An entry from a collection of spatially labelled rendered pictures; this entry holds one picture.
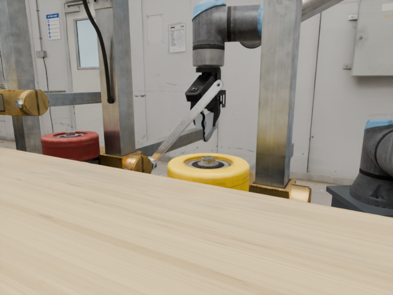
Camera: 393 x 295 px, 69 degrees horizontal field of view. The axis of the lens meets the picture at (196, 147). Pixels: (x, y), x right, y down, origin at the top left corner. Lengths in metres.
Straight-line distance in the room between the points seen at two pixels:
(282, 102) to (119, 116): 0.24
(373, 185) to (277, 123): 0.78
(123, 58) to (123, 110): 0.08
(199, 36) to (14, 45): 0.43
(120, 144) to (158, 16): 3.29
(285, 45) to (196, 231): 0.23
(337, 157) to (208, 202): 2.95
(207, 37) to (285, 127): 0.51
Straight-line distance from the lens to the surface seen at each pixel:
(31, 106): 0.63
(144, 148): 0.58
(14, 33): 0.66
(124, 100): 0.46
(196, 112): 0.47
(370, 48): 2.84
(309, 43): 3.08
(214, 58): 0.80
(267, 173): 0.35
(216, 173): 0.24
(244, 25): 0.80
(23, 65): 0.66
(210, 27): 0.81
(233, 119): 3.23
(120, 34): 0.46
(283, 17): 0.34
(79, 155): 0.43
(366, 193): 1.09
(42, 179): 0.28
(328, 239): 0.17
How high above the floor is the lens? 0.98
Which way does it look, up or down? 13 degrees down
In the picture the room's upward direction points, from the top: straight up
